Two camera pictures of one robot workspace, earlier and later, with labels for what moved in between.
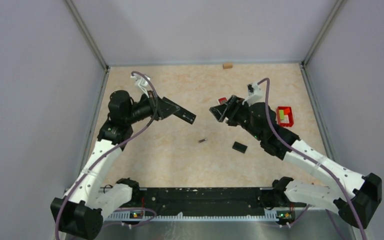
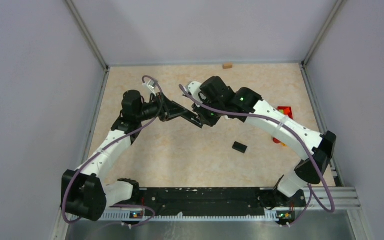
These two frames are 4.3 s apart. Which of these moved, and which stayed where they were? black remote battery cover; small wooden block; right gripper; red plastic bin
Moved: right gripper
Stayed: black remote battery cover; red plastic bin; small wooden block
